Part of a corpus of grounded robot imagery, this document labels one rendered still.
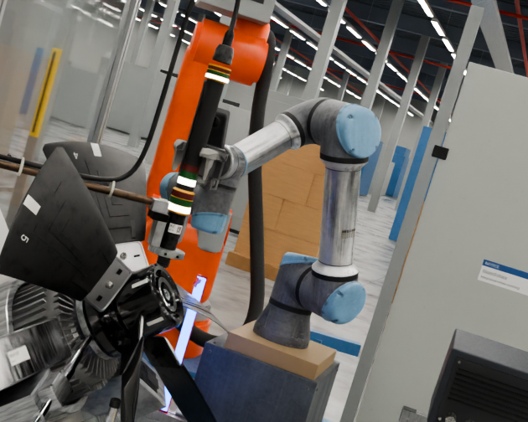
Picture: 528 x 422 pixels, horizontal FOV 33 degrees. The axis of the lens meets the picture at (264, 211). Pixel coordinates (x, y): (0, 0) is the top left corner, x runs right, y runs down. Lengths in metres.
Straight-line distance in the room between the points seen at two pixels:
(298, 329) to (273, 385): 0.17
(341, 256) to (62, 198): 0.91
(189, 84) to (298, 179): 4.19
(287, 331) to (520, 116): 1.48
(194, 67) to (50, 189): 4.22
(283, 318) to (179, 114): 3.45
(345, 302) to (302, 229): 7.45
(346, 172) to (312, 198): 7.51
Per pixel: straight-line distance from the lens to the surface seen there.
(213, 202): 1.91
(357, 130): 2.07
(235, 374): 2.26
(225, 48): 1.67
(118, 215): 1.70
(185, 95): 5.62
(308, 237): 9.61
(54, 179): 1.43
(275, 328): 2.30
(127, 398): 1.33
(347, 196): 2.12
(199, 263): 5.50
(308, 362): 2.22
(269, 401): 2.25
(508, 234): 3.42
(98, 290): 1.55
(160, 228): 1.67
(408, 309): 3.45
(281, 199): 9.67
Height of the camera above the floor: 1.56
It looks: 5 degrees down
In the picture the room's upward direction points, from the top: 17 degrees clockwise
